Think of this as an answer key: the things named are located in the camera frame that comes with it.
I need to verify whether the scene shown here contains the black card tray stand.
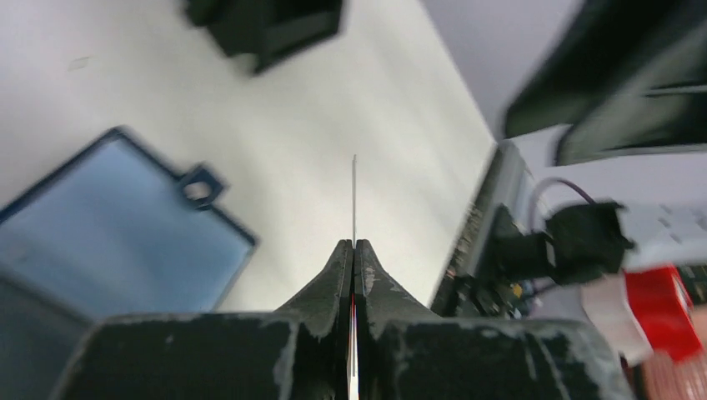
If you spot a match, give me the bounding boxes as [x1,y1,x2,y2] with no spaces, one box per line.
[183,0,344,74]

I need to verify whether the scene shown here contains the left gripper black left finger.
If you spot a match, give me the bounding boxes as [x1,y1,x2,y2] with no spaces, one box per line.
[52,240,354,399]

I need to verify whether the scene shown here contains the blue leather card holder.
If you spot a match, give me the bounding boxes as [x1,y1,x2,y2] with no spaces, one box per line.
[1,127,259,399]

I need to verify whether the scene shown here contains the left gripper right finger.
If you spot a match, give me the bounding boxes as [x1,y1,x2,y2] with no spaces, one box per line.
[353,239,634,400]

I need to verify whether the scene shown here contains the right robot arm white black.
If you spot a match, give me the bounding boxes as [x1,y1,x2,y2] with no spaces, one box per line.
[503,1,706,166]

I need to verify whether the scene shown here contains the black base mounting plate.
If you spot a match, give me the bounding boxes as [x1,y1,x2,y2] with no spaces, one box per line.
[430,141,535,317]

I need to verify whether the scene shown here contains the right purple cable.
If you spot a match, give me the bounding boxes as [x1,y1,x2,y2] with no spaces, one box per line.
[527,176,598,233]

